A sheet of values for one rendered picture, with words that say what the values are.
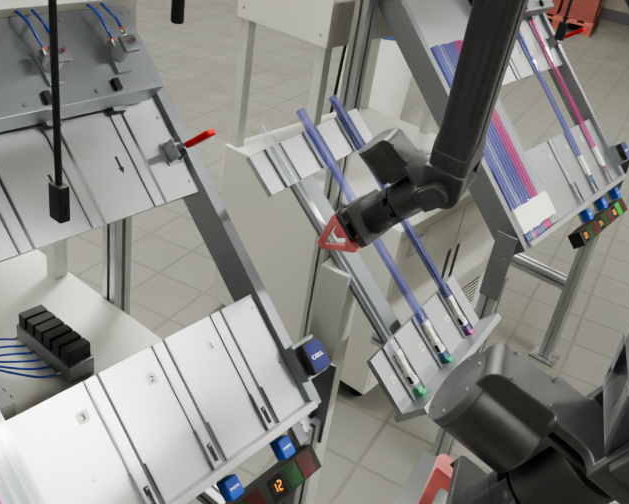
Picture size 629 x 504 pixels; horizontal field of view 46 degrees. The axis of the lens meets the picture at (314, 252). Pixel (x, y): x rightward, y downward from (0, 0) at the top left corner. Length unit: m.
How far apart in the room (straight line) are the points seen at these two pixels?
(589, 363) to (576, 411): 2.28
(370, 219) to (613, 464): 0.70
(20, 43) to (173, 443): 0.56
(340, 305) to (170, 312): 1.28
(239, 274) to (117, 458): 0.35
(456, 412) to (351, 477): 1.60
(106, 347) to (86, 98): 0.52
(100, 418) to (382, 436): 1.33
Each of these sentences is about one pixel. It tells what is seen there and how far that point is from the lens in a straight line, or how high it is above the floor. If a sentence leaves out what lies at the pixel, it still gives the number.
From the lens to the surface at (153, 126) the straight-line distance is 1.18.
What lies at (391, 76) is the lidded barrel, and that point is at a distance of 4.20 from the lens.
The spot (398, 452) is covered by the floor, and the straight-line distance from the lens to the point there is 2.18.
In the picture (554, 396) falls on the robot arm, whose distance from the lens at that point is 0.51.
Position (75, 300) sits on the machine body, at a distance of 1.54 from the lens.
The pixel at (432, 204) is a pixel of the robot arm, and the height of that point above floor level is 1.08.
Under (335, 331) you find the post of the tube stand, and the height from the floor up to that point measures 0.70.
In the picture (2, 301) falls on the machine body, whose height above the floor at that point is 0.62.
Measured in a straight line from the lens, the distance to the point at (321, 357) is 1.16.
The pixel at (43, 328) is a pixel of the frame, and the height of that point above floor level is 0.68.
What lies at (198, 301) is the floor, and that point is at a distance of 2.61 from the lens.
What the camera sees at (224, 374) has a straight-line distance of 1.10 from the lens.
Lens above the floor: 1.51
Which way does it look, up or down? 30 degrees down
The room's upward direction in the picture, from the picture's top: 10 degrees clockwise
